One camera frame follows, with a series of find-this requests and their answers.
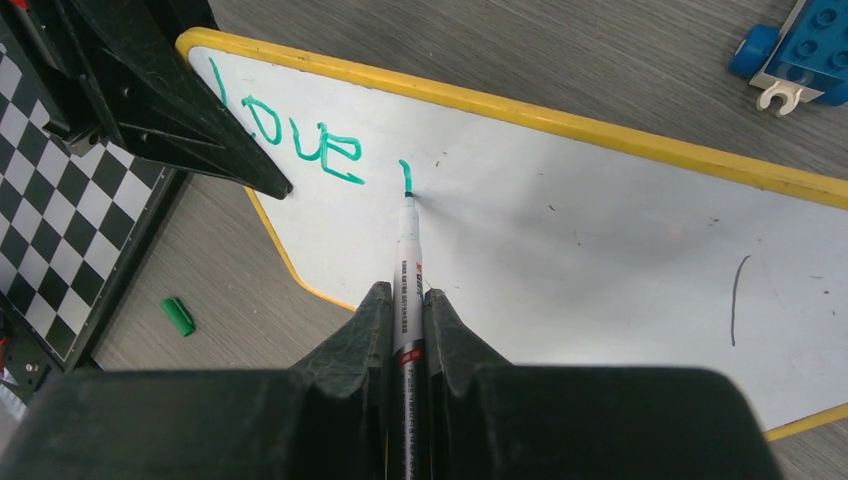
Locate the green marker cap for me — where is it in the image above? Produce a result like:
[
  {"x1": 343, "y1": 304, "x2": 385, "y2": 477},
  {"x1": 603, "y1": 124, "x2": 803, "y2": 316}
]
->
[{"x1": 160, "y1": 297, "x2": 195, "y2": 337}]

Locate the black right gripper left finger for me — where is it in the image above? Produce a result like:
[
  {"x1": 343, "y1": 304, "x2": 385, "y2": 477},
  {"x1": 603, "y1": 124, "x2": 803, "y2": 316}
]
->
[{"x1": 1, "y1": 282, "x2": 392, "y2": 479}]

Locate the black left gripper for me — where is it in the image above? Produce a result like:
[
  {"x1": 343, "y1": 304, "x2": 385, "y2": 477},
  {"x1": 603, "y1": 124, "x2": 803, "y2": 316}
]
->
[{"x1": 1, "y1": 1, "x2": 293, "y2": 199}]

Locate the white green marker pen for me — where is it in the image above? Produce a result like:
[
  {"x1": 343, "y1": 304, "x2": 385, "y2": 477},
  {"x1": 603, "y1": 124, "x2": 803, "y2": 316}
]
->
[{"x1": 387, "y1": 193, "x2": 431, "y2": 479}]

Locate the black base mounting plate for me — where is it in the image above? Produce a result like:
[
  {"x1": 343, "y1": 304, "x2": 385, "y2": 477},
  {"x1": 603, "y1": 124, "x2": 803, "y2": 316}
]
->
[{"x1": 1, "y1": 312, "x2": 64, "y2": 405}]

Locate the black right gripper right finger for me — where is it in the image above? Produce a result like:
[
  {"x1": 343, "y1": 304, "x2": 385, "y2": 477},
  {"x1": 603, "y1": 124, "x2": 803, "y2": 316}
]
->
[{"x1": 423, "y1": 289, "x2": 782, "y2": 479}]

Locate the yellow framed whiteboard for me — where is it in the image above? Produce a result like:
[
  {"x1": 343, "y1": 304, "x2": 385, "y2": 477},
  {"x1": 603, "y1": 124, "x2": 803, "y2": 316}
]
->
[{"x1": 176, "y1": 28, "x2": 847, "y2": 439}]

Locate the blue red toy car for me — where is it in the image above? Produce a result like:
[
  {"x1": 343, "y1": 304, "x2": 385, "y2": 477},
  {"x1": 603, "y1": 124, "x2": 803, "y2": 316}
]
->
[{"x1": 727, "y1": 0, "x2": 847, "y2": 117}]

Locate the black white chessboard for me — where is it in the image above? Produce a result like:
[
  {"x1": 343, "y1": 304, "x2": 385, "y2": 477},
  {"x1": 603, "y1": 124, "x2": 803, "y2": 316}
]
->
[{"x1": 1, "y1": 41, "x2": 185, "y2": 369}]

